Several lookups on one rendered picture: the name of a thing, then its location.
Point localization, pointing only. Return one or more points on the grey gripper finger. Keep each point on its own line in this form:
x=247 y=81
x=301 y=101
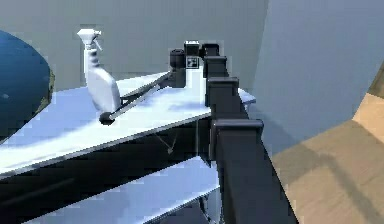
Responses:
x=133 y=104
x=146 y=84

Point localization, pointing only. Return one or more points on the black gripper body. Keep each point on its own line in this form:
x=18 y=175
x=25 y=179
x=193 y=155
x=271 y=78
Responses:
x=178 y=66

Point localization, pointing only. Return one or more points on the blue round object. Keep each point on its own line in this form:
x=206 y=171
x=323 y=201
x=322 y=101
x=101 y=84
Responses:
x=20 y=83

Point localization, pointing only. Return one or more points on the white metal shelf unit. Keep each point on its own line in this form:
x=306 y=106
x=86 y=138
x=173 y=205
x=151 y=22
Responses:
x=100 y=140

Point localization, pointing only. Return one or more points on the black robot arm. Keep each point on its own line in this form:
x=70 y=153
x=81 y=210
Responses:
x=246 y=166

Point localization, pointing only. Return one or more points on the white spray bottle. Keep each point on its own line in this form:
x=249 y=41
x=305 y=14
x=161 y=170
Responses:
x=98 y=80

